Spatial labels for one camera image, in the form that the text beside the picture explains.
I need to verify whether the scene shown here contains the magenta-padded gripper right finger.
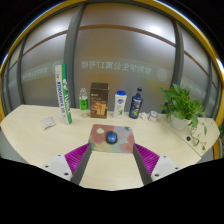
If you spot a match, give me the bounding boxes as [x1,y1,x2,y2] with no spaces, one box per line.
[132,142,183,186]

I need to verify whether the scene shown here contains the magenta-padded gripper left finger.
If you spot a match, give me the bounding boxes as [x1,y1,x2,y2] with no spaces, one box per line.
[40,142,93,186]

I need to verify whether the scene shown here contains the blue computer mouse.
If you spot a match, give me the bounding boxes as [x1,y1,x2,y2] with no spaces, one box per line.
[105,130,119,145]

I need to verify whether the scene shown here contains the floral pastel mouse pad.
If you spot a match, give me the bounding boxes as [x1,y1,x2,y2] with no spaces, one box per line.
[88,123,136,154]

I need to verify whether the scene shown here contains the small white jar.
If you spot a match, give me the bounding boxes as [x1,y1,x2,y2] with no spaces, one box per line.
[147,110,159,123]

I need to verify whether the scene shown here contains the crumpled white tissue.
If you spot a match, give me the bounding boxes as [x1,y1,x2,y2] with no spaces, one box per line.
[138,111,150,121]

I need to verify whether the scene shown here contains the patterned tissue packet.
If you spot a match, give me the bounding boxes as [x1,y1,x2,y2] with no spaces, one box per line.
[40,116,56,130]

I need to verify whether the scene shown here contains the dark blue shampoo bottle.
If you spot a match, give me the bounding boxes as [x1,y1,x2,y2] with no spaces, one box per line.
[128,87,144,120]

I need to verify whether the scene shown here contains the clear bottle green label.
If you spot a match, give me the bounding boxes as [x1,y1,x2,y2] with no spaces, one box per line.
[78,87,90,119]

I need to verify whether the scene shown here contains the white bottle blue cap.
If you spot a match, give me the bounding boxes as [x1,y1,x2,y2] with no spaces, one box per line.
[112,90,128,119]

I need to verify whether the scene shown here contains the brown carton box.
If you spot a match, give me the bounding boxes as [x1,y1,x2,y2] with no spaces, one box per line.
[89,82,110,119]

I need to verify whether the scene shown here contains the green potted plant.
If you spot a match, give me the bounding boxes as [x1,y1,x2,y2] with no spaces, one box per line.
[158,83,208,153]

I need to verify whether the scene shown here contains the white green shuttlecock tube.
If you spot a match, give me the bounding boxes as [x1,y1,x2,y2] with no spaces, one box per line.
[54,63,73,126]

